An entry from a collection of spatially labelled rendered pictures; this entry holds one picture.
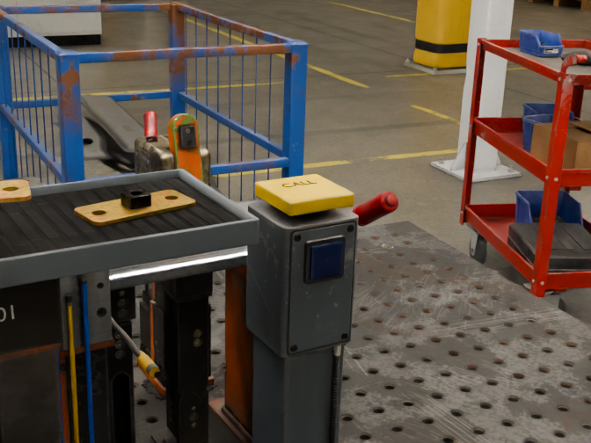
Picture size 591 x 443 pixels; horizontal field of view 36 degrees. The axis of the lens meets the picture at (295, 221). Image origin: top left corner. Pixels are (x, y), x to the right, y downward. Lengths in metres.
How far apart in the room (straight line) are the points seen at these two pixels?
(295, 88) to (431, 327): 1.54
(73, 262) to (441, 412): 0.82
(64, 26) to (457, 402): 7.86
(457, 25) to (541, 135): 4.90
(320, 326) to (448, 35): 7.29
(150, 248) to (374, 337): 0.94
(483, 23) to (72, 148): 2.68
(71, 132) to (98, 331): 1.92
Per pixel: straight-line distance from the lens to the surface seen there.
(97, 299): 0.82
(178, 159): 1.18
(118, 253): 0.59
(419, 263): 1.82
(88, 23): 8.99
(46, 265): 0.58
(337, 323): 0.74
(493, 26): 4.82
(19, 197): 0.59
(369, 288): 1.68
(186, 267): 0.98
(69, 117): 2.71
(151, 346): 1.34
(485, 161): 4.99
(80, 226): 0.64
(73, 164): 2.74
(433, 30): 7.98
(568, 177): 3.01
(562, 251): 3.22
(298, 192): 0.71
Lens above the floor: 1.38
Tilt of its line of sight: 20 degrees down
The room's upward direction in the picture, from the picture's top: 2 degrees clockwise
